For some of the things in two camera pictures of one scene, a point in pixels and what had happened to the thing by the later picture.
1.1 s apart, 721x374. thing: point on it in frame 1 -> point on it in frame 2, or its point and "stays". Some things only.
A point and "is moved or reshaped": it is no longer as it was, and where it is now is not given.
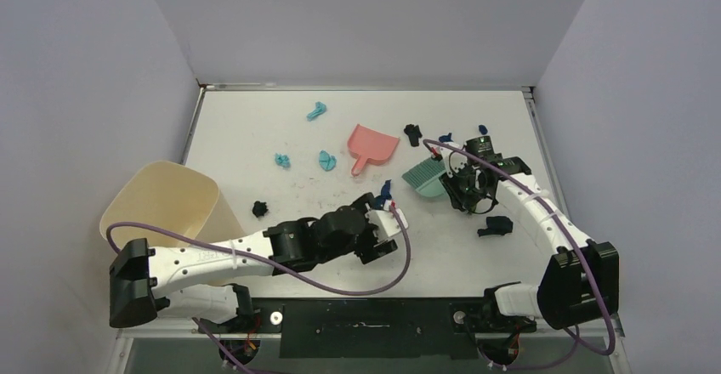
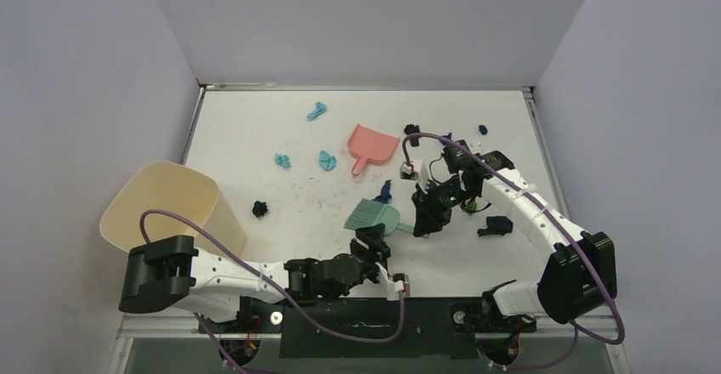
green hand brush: x=425 y=178 is moved or reshaped
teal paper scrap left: x=282 y=160 stays
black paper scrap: x=259 y=208 stays
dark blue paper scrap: x=386 y=190 stays
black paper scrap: x=496 y=225 stays
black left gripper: x=371 y=247 -> x=377 y=251
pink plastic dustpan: x=372 y=145 stays
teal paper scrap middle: x=327 y=161 stays
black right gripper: x=461 y=185 -> x=427 y=205
